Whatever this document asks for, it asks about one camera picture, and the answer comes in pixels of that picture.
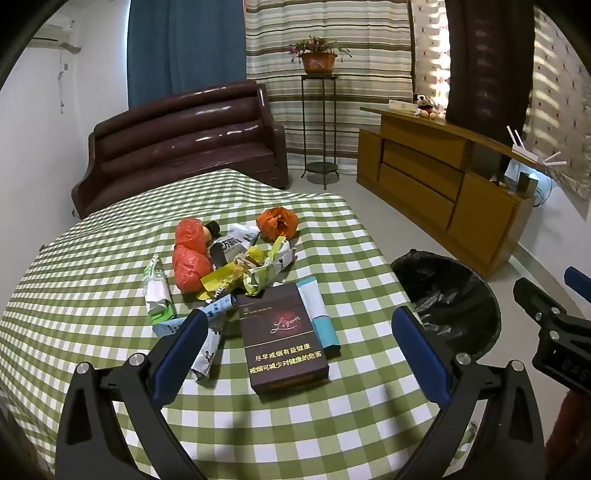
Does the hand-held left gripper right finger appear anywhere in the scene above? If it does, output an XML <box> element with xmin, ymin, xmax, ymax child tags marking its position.
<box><xmin>392</xmin><ymin>305</ymin><xmax>548</xmax><ymax>480</ymax></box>

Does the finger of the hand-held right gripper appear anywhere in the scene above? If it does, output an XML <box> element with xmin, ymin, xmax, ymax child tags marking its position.
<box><xmin>513</xmin><ymin>277</ymin><xmax>591</xmax><ymax>341</ymax></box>
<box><xmin>563</xmin><ymin>266</ymin><xmax>591</xmax><ymax>301</ymax></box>

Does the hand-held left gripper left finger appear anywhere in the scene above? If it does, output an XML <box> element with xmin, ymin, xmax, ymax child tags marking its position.
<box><xmin>54</xmin><ymin>309</ymin><xmax>209</xmax><ymax>480</ymax></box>

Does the light blue wrapper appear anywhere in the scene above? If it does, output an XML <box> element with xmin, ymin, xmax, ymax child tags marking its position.
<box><xmin>154</xmin><ymin>295</ymin><xmax>236</xmax><ymax>337</ymax></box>

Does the green white wrapper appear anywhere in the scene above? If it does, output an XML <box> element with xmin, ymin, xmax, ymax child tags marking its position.
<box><xmin>143</xmin><ymin>254</ymin><xmax>176</xmax><ymax>326</ymax></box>

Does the red plastic bag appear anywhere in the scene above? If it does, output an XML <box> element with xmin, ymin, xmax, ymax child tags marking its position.
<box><xmin>173</xmin><ymin>244</ymin><xmax>214</xmax><ymax>294</ymax></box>
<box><xmin>175</xmin><ymin>218</ymin><xmax>214</xmax><ymax>252</ymax></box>

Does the trash bin with black liner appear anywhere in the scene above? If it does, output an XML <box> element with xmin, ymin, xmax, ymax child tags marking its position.
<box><xmin>390</xmin><ymin>249</ymin><xmax>502</xmax><ymax>358</ymax></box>

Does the dark cigarette box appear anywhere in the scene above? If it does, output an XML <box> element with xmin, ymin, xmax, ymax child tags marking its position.
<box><xmin>235</xmin><ymin>282</ymin><xmax>331</xmax><ymax>395</ymax></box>

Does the black white snack packet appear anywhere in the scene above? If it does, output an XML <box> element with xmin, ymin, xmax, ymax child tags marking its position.
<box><xmin>216</xmin><ymin>224</ymin><xmax>262</xmax><ymax>260</ymax></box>

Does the blue white tube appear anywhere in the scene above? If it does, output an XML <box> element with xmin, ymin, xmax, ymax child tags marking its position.
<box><xmin>295</xmin><ymin>277</ymin><xmax>341</xmax><ymax>349</ymax></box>

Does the yellow green wrapper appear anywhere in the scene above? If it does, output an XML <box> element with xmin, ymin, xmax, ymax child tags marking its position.
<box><xmin>240</xmin><ymin>237</ymin><xmax>296</xmax><ymax>296</ymax></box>

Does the orange plastic bag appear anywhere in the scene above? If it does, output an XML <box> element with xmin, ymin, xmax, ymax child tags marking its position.
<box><xmin>256</xmin><ymin>208</ymin><xmax>298</xmax><ymax>241</ymax></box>

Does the person's right forearm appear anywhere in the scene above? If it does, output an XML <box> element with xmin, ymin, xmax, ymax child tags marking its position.
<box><xmin>545</xmin><ymin>388</ymin><xmax>591</xmax><ymax>480</ymax></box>

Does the green checked tablecloth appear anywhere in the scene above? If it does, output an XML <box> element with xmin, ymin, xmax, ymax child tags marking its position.
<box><xmin>0</xmin><ymin>168</ymin><xmax>485</xmax><ymax>480</ymax></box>

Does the white router with antennas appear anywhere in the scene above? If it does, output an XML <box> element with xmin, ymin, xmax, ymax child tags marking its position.
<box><xmin>505</xmin><ymin>124</ymin><xmax>566</xmax><ymax>167</ymax></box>

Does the wooden cabinet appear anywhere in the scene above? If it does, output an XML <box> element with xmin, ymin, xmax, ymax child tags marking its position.
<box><xmin>356</xmin><ymin>106</ymin><xmax>548</xmax><ymax>280</ymax></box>

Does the beige patterned curtain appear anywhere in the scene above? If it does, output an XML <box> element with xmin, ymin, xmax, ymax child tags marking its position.
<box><xmin>409</xmin><ymin>0</ymin><xmax>591</xmax><ymax>201</ymax></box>

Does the black metal plant stand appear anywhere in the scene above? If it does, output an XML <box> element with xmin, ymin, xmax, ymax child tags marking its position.
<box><xmin>300</xmin><ymin>73</ymin><xmax>341</xmax><ymax>190</ymax></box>

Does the dark brown leather sofa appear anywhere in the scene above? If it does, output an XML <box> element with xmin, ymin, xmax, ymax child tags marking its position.
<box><xmin>71</xmin><ymin>80</ymin><xmax>289</xmax><ymax>220</ymax></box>

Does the plush toy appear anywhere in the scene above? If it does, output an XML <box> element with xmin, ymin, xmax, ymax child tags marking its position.
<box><xmin>412</xmin><ymin>93</ymin><xmax>437</xmax><ymax>120</ymax></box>

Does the dark purple curtain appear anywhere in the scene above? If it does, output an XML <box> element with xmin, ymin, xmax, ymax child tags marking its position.
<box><xmin>443</xmin><ymin>0</ymin><xmax>536</xmax><ymax>139</ymax></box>

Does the striped curtain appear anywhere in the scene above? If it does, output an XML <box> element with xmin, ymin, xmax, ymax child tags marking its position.
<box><xmin>244</xmin><ymin>0</ymin><xmax>414</xmax><ymax>162</ymax></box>

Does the blue curtain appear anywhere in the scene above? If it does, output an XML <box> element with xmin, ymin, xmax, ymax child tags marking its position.
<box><xmin>127</xmin><ymin>0</ymin><xmax>247</xmax><ymax>109</ymax></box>

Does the potted plant in terracotta pot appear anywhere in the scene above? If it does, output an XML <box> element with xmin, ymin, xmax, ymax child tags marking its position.
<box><xmin>287</xmin><ymin>37</ymin><xmax>352</xmax><ymax>75</ymax></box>

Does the white air conditioner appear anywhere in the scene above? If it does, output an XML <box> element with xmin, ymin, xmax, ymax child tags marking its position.
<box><xmin>30</xmin><ymin>18</ymin><xmax>81</xmax><ymax>51</ymax></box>

